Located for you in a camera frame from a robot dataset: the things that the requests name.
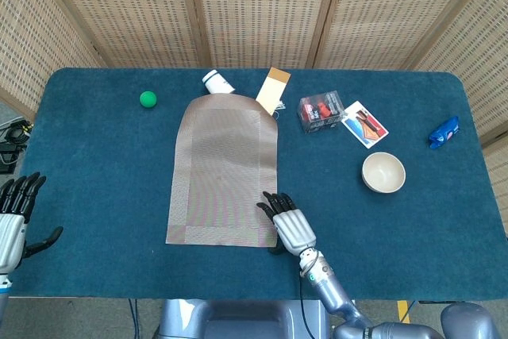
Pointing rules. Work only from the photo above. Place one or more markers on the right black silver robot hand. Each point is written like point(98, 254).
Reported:
point(293, 232)

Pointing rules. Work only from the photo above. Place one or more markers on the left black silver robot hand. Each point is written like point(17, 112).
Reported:
point(11, 236)

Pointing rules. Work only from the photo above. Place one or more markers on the brown woven placemat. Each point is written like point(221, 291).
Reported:
point(224, 172)

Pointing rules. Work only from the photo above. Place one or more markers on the beige bowl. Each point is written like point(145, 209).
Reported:
point(383, 174)

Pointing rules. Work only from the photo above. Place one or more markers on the white brown paper bookmark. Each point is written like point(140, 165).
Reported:
point(274, 89)

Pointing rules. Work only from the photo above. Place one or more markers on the white paper cup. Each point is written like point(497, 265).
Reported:
point(217, 83)

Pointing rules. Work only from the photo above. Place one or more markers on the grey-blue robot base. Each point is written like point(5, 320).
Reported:
point(246, 319)

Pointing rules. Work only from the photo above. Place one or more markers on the blue table cloth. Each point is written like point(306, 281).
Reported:
point(99, 164)

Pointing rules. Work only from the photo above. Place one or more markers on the clear box with red toys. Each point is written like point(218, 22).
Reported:
point(320, 113)

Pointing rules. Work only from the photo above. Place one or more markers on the printed picture card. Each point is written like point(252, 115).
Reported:
point(365, 124)

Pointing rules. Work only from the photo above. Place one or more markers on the blue snack packet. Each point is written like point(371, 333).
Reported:
point(443, 133)

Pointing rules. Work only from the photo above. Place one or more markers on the green ball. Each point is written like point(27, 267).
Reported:
point(148, 99)

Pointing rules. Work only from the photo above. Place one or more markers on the woven wooden folding screen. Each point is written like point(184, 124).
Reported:
point(254, 9)

